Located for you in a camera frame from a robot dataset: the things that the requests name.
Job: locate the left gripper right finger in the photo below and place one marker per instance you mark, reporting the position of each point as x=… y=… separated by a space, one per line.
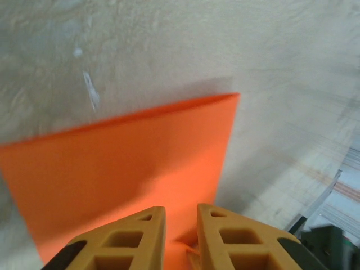
x=247 y=247

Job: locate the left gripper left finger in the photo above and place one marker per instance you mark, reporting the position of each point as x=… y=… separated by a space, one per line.
x=126 y=244

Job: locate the orange paper sheet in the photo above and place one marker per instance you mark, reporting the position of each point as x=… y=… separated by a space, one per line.
x=112 y=168

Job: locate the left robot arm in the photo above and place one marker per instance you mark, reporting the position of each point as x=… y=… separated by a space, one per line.
x=332 y=253

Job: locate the corrugated translucent side panel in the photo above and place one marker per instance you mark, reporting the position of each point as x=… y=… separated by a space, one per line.
x=348 y=208

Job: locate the aluminium side rail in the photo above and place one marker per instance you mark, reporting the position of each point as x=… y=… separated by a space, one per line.
x=333 y=188

